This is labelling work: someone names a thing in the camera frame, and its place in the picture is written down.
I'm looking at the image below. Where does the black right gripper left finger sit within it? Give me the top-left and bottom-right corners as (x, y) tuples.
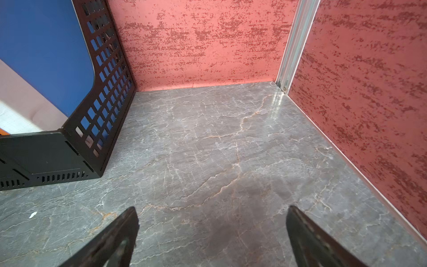
(61, 206), (140, 267)

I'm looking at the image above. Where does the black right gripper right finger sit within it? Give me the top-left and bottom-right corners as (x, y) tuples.
(286, 205), (366, 267)

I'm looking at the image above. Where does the black mesh file holder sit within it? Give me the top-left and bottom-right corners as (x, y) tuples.
(1, 1), (136, 190)

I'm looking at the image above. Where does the blue folder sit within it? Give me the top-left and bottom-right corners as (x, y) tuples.
(1, 1), (95, 117)

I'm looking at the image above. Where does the aluminium right corner post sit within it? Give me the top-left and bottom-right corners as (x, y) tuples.
(275, 0), (321, 95)

